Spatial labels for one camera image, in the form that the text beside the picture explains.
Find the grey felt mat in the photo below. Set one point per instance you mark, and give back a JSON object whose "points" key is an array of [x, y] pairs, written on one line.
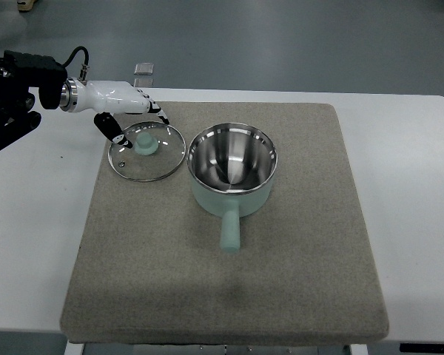
{"points": [[153, 267]]}

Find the glass lid with green knob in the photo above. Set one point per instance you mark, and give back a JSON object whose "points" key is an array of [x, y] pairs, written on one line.
{"points": [[157, 151]]}

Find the black table control panel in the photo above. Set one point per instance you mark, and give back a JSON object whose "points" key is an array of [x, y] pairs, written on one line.
{"points": [[422, 348]]}

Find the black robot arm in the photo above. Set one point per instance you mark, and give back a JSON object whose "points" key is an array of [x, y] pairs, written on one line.
{"points": [[18, 73]]}

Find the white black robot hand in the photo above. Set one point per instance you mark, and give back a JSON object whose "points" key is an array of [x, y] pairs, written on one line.
{"points": [[107, 98]]}

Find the mint green saucepan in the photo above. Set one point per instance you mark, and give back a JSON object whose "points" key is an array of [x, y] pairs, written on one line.
{"points": [[232, 169]]}

